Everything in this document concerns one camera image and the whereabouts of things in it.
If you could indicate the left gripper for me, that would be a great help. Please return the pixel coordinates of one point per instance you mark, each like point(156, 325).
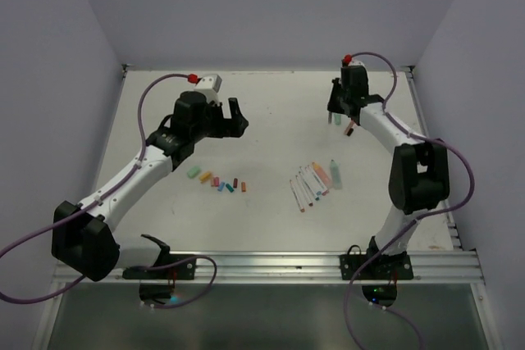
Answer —
point(230, 127)

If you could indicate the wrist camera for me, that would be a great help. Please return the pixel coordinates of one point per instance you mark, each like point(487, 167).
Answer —
point(209, 86)
point(349, 60)

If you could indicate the green highlighter cap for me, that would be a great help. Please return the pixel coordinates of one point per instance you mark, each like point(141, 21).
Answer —
point(193, 172)

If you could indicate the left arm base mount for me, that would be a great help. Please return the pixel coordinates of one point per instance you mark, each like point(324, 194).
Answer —
point(169, 268)

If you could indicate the red cap marker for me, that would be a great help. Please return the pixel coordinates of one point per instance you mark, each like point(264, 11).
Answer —
point(312, 182)

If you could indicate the aluminium rail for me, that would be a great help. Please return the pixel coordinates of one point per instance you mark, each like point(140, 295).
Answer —
point(445, 267)

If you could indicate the orange pink highlighter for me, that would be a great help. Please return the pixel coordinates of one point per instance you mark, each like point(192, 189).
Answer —
point(323, 176)

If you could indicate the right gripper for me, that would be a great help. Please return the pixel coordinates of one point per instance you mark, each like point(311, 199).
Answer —
point(332, 105)

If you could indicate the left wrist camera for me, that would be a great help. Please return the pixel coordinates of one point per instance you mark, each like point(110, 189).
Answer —
point(209, 86)

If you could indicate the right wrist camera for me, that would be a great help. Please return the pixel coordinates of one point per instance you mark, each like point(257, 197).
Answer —
point(349, 60)

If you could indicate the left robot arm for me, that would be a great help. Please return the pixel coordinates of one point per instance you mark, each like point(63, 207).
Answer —
point(83, 237)

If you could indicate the black cap marker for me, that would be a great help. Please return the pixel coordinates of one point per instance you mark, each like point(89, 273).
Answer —
point(350, 128)

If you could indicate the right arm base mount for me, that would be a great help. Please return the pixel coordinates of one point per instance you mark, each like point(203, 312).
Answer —
point(386, 270)

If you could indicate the orange highlighter cap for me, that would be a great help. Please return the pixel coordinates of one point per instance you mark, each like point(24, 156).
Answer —
point(205, 176)

